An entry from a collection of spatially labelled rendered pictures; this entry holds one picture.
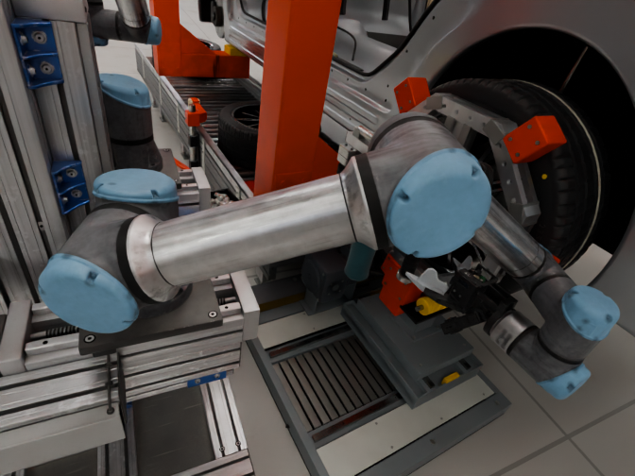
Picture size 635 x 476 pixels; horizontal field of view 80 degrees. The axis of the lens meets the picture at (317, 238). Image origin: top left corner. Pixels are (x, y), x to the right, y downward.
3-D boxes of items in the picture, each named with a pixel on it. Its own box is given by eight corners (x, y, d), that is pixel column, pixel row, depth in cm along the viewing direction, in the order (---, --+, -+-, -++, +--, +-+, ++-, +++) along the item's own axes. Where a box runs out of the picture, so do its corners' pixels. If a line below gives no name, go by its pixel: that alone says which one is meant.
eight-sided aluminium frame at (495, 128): (477, 322, 112) (580, 150, 81) (462, 328, 109) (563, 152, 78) (370, 221, 148) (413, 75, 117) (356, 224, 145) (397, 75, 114)
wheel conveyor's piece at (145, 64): (246, 113, 389) (248, 73, 366) (157, 114, 347) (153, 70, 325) (215, 83, 454) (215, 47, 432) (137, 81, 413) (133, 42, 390)
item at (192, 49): (248, 78, 304) (251, 30, 284) (181, 76, 279) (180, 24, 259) (242, 72, 315) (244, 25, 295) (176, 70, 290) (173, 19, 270)
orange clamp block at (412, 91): (434, 105, 114) (426, 76, 114) (414, 106, 110) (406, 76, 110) (418, 115, 120) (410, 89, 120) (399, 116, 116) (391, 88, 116)
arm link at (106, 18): (118, 50, 108) (112, 6, 102) (74, 44, 105) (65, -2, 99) (125, 44, 114) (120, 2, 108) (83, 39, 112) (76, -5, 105)
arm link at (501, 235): (342, 132, 60) (508, 280, 80) (350, 162, 51) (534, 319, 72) (398, 74, 55) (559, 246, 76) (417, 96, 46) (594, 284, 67)
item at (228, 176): (285, 269, 179) (291, 231, 167) (266, 274, 175) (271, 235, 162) (166, 96, 342) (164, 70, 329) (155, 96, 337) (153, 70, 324)
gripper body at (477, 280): (477, 261, 81) (525, 299, 73) (462, 290, 86) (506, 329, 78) (453, 268, 77) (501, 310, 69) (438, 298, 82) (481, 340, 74)
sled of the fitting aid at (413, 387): (474, 377, 158) (485, 363, 152) (410, 411, 140) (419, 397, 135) (399, 296, 191) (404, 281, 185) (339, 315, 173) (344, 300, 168)
